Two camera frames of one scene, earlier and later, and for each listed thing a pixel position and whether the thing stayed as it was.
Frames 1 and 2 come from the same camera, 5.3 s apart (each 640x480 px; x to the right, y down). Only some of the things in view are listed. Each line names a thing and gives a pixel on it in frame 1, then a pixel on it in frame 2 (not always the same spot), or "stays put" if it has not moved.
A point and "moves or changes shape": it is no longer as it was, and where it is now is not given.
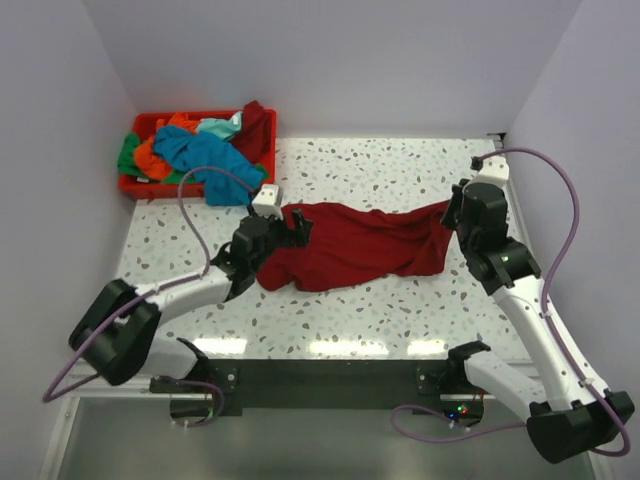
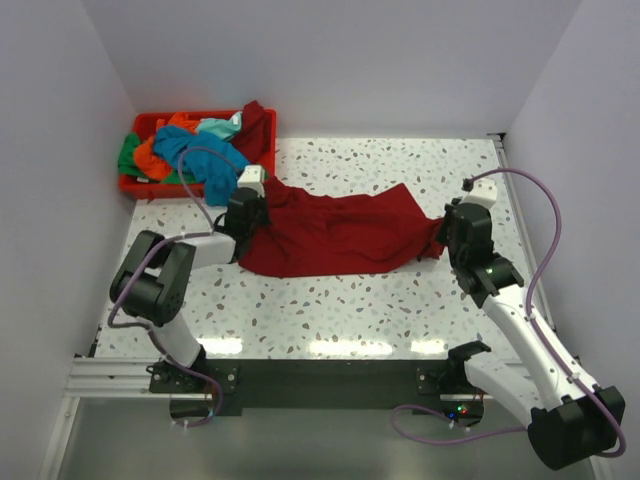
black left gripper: [294, 237] -> [262, 202]
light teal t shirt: [228, 129] stays put
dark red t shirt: [350, 245] moves or changes shape
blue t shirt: [204, 150] stays put
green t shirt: [127, 164] stays put
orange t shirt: [145, 156] stays put
